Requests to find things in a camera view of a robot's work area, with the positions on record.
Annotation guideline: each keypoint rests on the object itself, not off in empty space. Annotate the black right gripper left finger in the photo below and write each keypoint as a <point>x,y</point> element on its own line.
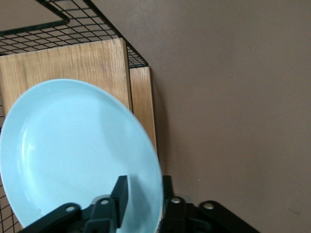
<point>121,194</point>

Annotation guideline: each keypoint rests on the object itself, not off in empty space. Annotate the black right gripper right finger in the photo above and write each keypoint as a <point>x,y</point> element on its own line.
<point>184,213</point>

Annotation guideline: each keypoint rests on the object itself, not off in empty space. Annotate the light blue round plate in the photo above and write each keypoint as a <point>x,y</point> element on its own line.
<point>73,150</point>

